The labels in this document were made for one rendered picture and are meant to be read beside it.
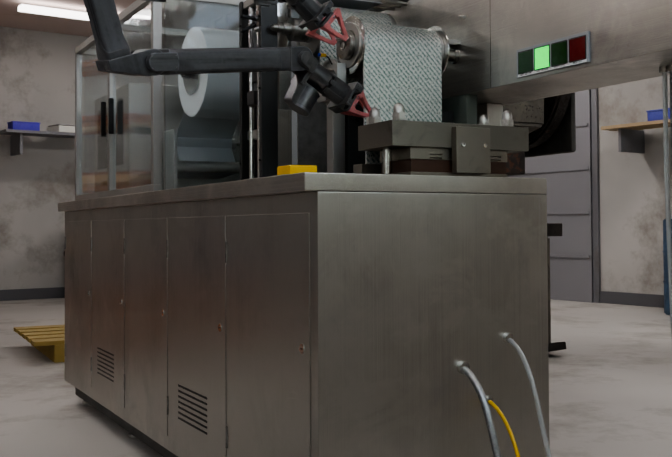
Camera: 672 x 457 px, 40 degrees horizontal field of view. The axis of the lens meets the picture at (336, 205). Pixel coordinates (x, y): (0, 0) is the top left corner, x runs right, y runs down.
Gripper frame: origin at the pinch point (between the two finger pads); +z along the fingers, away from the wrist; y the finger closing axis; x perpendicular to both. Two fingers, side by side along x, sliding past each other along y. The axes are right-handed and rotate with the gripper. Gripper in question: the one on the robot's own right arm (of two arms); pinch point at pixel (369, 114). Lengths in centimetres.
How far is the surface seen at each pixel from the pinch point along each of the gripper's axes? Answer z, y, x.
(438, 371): 33, 26, -51
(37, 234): 81, -861, 9
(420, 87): 9.1, 0.3, 14.5
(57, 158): 57, -864, 94
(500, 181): 26.6, 25.9, -4.8
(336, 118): -4.4, -7.8, -2.9
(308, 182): -16.6, 25.9, -31.5
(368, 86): -4.0, 0.3, 5.9
